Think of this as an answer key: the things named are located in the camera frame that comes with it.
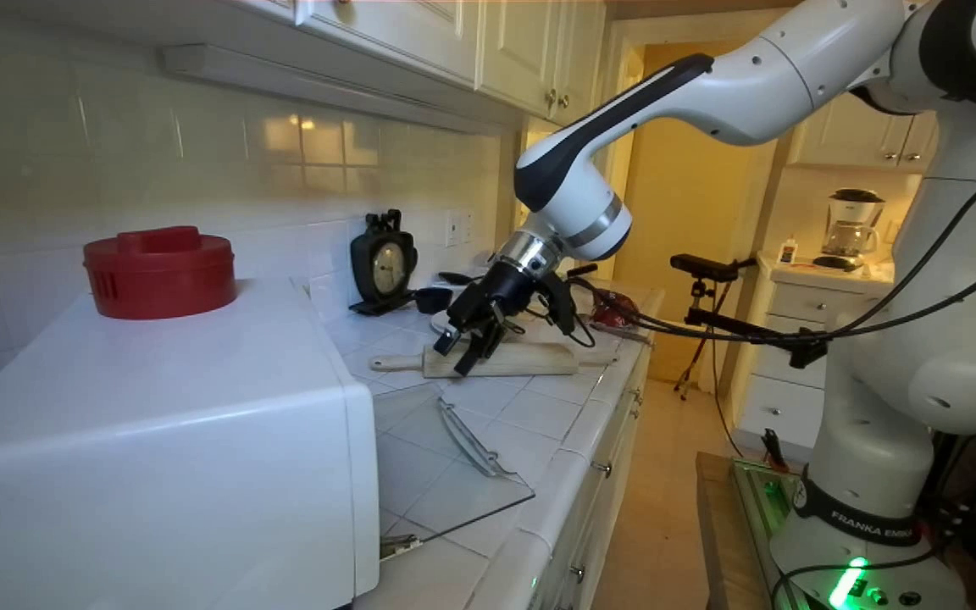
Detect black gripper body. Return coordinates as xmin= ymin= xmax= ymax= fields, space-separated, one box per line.
xmin=448 ymin=254 xmax=548 ymax=337

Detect white toaster oven body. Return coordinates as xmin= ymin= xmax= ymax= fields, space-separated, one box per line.
xmin=0 ymin=282 xmax=383 ymax=610

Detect cream upper kitchen cabinets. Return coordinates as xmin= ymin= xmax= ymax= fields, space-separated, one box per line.
xmin=160 ymin=0 xmax=612 ymax=132

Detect red chip bag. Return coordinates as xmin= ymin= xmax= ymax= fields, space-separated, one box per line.
xmin=592 ymin=289 xmax=656 ymax=337

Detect white drawer cabinet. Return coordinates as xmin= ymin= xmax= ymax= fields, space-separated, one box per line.
xmin=736 ymin=260 xmax=904 ymax=454

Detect blender with glass jar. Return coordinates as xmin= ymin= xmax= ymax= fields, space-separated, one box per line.
xmin=815 ymin=186 xmax=888 ymax=274

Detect black measuring cup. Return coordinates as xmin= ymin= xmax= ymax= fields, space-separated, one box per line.
xmin=412 ymin=284 xmax=455 ymax=320

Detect red round plastic container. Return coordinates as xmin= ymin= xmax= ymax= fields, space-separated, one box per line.
xmin=81 ymin=223 xmax=240 ymax=321

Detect black teapot shaped clock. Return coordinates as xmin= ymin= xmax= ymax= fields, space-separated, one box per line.
xmin=345 ymin=207 xmax=422 ymax=320

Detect white lower counter cabinets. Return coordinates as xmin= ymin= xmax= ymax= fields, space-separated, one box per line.
xmin=525 ymin=349 xmax=656 ymax=610

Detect robot base platform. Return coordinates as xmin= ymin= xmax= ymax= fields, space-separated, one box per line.
xmin=696 ymin=451 xmax=976 ymax=610

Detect black stereo camera on tripod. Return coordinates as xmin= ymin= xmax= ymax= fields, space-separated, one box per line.
xmin=667 ymin=252 xmax=764 ymax=401

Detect cream background wall cabinets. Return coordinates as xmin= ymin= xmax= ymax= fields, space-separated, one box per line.
xmin=789 ymin=96 xmax=943 ymax=173

